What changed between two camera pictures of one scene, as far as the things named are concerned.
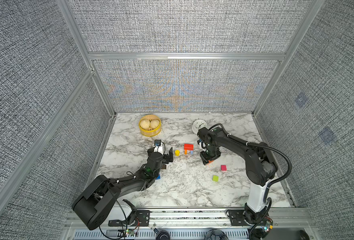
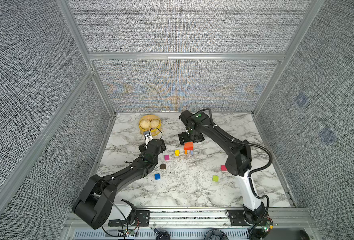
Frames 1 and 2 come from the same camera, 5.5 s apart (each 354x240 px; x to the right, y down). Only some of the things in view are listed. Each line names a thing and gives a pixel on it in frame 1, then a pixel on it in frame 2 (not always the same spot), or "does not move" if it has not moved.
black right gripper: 204,159 -> 198,138
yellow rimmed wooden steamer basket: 150,125 does not move
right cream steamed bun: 154,123 does not move
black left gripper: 166,160 -> 162,145
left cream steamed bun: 145,123 does not move
